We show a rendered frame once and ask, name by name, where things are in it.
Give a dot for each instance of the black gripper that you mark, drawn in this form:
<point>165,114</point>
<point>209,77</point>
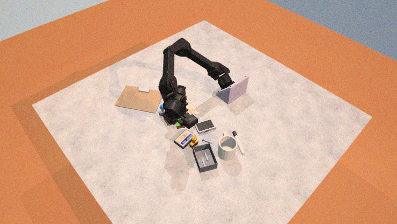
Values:
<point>186,119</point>

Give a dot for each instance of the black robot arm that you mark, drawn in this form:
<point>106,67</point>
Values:
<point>168,82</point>

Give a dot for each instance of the flat stamp pad tin with blue label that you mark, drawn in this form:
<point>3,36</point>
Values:
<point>184,139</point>

